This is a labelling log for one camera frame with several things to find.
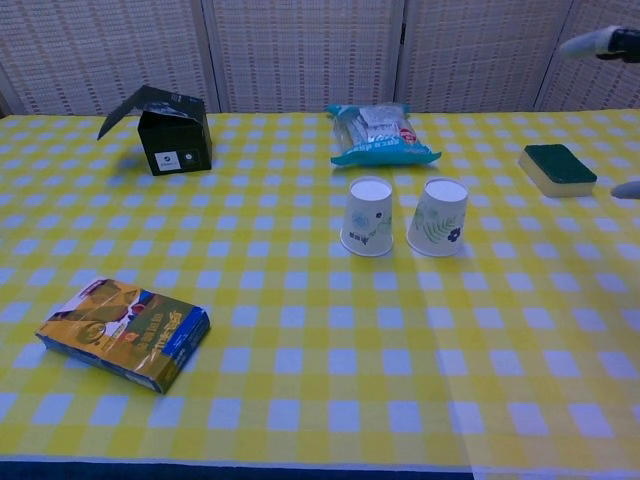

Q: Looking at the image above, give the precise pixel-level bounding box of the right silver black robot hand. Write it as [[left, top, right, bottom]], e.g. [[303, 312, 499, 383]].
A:
[[559, 25, 640, 201]]

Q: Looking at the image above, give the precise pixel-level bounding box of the white paper cup fern print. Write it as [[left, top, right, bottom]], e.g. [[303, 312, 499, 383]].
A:
[[405, 177, 470, 258]]

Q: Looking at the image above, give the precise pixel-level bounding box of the white paper cup flower print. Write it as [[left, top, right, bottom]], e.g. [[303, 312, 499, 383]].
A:
[[339, 175, 395, 258]]

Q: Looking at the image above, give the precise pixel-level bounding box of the woven folding screen panel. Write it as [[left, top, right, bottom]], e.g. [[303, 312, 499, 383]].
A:
[[533, 0, 640, 112], [394, 0, 575, 113], [202, 0, 407, 114], [0, 0, 222, 117]]

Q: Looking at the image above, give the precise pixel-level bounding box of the green yellow sponge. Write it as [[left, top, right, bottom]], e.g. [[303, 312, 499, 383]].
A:
[[517, 143, 599, 199]]

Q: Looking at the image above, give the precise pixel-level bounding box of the teal clear snack bag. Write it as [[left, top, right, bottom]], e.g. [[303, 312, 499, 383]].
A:
[[323, 102, 444, 169]]

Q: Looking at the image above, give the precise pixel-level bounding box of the yellow white checked tablecloth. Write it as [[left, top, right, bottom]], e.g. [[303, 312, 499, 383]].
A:
[[0, 113, 475, 474], [393, 110, 640, 480]]

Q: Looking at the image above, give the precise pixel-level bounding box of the open black cardboard box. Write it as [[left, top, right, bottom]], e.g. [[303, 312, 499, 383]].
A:
[[97, 84, 214, 177]]

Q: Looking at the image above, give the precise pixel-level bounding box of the orange blue snack box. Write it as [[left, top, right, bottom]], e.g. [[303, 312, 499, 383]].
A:
[[34, 277, 211, 396]]

